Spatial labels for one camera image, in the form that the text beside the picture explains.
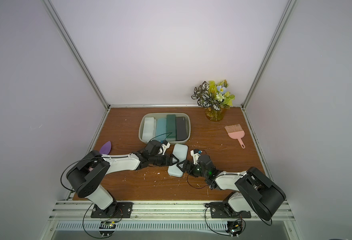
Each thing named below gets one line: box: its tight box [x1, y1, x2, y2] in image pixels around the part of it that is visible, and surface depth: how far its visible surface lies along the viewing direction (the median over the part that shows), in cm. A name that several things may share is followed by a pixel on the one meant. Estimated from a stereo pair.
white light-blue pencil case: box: [167, 143, 189, 178], surface depth 92 cm
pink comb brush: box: [224, 124, 246, 149], surface depth 105 cm
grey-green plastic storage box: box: [138, 112, 192, 144], surface depth 105 cm
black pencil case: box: [175, 116, 188, 141], surface depth 103 cm
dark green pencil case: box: [166, 114, 177, 139], surface depth 105 cm
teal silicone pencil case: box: [156, 118, 167, 141], surface depth 109 cm
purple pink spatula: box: [99, 141, 112, 155], surface depth 99 cm
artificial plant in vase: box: [191, 79, 235, 122], surface depth 96 cm
